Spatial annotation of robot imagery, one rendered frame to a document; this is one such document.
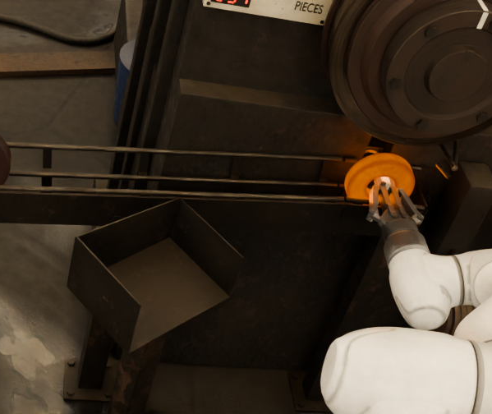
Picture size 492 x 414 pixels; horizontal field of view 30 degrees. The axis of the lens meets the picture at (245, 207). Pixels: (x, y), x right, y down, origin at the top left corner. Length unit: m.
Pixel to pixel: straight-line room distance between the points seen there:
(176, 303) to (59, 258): 0.96
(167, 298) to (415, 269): 0.50
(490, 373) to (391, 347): 0.14
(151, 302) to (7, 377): 0.70
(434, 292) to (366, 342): 0.57
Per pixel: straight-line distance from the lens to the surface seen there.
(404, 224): 1.95
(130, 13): 3.51
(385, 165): 2.06
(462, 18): 1.78
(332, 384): 1.27
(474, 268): 1.86
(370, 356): 1.26
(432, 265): 1.86
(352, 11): 1.80
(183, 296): 1.88
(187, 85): 1.99
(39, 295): 2.66
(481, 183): 2.17
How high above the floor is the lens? 1.92
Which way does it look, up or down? 38 degrees down
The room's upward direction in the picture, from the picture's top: 18 degrees clockwise
